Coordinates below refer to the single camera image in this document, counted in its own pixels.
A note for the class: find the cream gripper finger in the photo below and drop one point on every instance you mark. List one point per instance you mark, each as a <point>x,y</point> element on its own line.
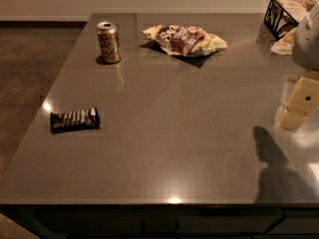
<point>300,99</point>

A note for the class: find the dark chocolate rxbar wrapper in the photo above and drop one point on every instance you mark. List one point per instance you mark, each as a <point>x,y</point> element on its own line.
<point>77,120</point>

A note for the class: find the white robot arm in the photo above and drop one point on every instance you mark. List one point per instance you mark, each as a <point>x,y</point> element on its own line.
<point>305,51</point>

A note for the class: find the white paper napkins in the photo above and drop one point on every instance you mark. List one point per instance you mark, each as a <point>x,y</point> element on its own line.
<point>284,46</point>

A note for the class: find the crumpled brown chip bag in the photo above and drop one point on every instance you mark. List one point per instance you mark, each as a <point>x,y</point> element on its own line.
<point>185,41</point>

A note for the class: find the gold soda can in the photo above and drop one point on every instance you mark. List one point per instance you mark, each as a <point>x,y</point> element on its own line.
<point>109,42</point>

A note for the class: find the black wire napkin holder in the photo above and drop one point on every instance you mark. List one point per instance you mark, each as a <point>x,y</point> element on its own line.
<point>284,15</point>

